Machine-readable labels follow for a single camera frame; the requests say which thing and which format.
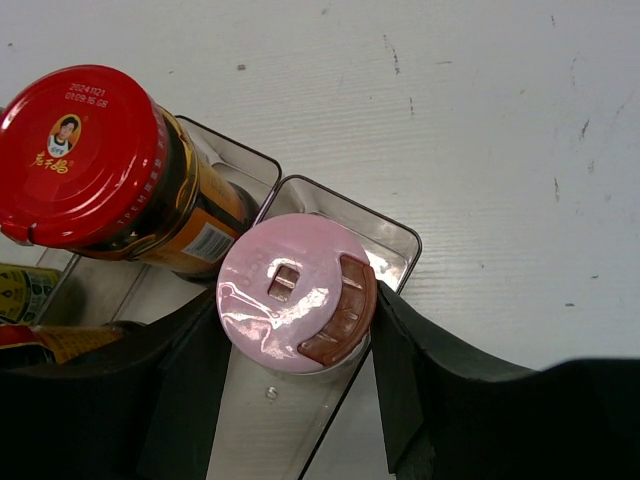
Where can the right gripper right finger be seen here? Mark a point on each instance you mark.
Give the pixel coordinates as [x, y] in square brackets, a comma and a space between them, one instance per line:
[452, 411]

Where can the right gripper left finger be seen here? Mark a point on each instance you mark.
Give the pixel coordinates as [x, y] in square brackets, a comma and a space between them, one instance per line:
[143, 407]

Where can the red lid jar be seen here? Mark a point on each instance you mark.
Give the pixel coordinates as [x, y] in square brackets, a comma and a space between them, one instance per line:
[24, 345]
[90, 163]

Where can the small yellow label bottle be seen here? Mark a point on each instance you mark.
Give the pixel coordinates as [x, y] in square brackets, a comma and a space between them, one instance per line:
[24, 291]

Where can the pink cap spice bottle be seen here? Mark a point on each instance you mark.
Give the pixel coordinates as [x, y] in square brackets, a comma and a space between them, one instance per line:
[297, 294]

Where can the clear three-slot organizer tray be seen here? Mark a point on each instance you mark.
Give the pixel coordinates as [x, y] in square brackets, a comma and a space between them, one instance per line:
[259, 408]

